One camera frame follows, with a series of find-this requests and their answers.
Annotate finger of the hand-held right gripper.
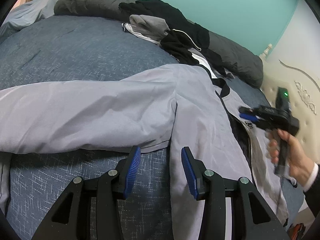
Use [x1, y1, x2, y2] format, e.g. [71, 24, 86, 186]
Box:
[239, 106, 258, 123]

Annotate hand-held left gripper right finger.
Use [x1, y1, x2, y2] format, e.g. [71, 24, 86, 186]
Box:
[181, 146, 290, 240]

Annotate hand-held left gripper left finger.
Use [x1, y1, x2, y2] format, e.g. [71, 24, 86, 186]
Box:
[31, 145, 142, 240]

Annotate light grey jacket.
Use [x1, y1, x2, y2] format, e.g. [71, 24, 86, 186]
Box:
[0, 64, 298, 240]

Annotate pile of dark clothes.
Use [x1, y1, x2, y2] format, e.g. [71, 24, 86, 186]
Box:
[119, 0, 235, 79]

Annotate person's right hand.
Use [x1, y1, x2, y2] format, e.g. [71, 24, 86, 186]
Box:
[266, 130, 315, 187]

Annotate cream tufted headboard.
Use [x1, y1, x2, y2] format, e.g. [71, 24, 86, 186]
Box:
[259, 44, 320, 160]

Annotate white shirt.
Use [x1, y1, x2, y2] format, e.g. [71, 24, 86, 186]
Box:
[191, 54, 218, 78]

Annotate colourful boxes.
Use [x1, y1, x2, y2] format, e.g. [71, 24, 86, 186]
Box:
[291, 224, 307, 240]

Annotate grey sweatshirt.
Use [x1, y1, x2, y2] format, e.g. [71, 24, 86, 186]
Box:
[129, 14, 171, 42]

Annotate white garment navy trim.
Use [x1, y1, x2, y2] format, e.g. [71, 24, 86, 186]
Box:
[122, 23, 160, 44]

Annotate dark grey rolled duvet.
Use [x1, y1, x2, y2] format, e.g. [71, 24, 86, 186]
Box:
[54, 0, 264, 89]

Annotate pale grey blanket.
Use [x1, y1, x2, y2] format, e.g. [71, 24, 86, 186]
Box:
[0, 0, 62, 39]

